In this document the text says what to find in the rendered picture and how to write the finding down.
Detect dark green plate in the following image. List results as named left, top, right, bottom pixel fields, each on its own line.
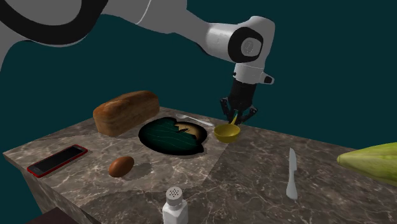
left=137, top=116, right=208, bottom=157

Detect brown egg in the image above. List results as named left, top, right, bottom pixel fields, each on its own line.
left=108, top=156, right=136, bottom=179

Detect brown bread loaf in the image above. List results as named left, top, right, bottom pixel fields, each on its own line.
left=93, top=90, right=161, bottom=137

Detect white knife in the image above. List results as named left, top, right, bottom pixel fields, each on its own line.
left=285, top=147, right=299, bottom=200

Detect white salt shaker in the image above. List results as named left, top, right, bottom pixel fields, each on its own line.
left=161, top=186, right=190, bottom=224

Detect yellow-green vegetable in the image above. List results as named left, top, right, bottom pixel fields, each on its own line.
left=336, top=142, right=397, bottom=188

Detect silver fork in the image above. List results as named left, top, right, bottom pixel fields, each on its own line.
left=176, top=113, right=215, bottom=128

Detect red-edged black phone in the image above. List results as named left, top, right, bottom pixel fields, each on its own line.
left=26, top=144, right=89, bottom=179

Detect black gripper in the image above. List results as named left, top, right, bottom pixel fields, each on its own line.
left=219, top=78, right=258, bottom=126

